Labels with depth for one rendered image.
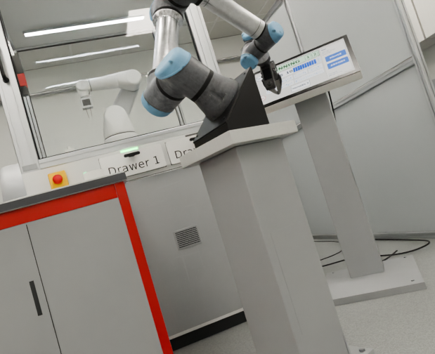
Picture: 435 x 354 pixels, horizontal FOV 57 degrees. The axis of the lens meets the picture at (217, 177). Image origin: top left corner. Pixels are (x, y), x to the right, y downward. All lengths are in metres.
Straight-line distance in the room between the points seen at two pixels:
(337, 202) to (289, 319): 0.96
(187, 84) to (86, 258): 0.60
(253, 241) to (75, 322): 0.57
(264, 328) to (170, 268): 0.71
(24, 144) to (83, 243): 0.78
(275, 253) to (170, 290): 0.82
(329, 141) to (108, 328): 1.33
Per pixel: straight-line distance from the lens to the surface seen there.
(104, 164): 1.88
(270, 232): 1.18
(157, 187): 1.90
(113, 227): 1.28
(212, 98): 1.26
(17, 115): 1.98
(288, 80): 2.09
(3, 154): 5.28
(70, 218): 1.29
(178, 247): 1.89
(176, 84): 1.27
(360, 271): 2.11
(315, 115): 2.07
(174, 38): 1.54
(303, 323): 1.25
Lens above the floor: 0.57
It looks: 4 degrees up
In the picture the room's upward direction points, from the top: 17 degrees counter-clockwise
